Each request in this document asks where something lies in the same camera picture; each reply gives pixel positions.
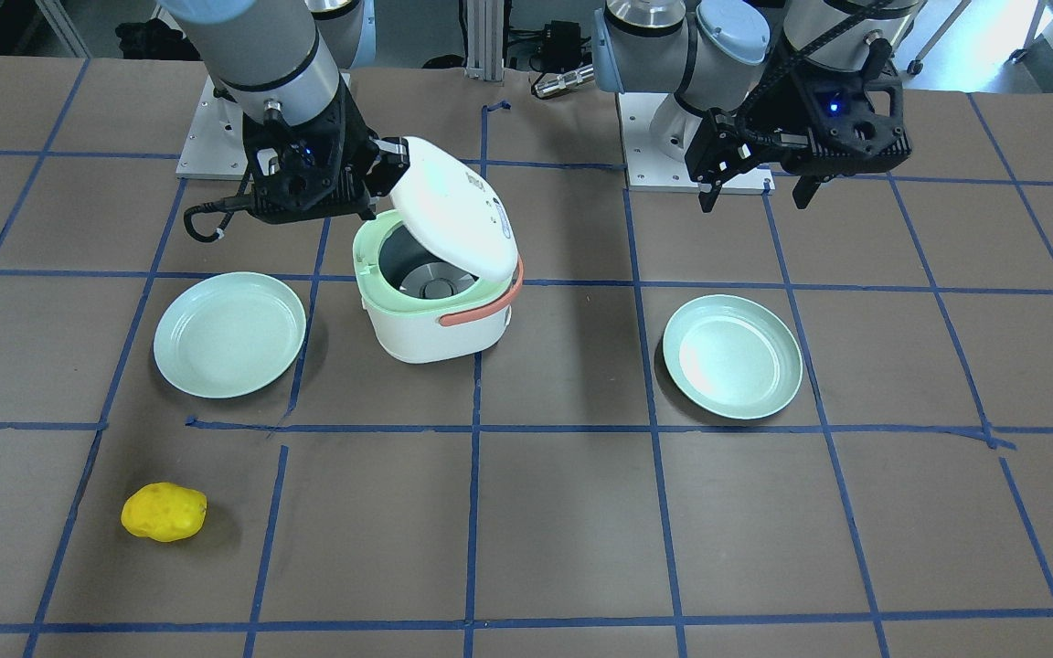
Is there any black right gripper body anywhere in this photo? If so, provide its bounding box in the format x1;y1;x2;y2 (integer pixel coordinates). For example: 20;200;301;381
242;87;410;225

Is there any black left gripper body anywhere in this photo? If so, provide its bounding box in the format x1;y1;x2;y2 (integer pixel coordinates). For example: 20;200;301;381
684;62;911;179

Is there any yellow toy potato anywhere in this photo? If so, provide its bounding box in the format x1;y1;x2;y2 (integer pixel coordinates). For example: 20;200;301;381
120;482;208;543

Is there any white rice cooker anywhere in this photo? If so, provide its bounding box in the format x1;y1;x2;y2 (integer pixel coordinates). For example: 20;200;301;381
352;136;524;364

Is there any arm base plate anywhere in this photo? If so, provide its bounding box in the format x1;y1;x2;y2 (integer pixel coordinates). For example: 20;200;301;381
616;91;776;195
175;78;247;180

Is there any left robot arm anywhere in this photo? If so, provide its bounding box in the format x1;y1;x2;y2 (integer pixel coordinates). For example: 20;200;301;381
592;1;922;212

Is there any light green plate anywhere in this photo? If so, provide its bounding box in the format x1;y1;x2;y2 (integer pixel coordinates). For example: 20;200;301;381
152;271;306;399
662;294;803;420

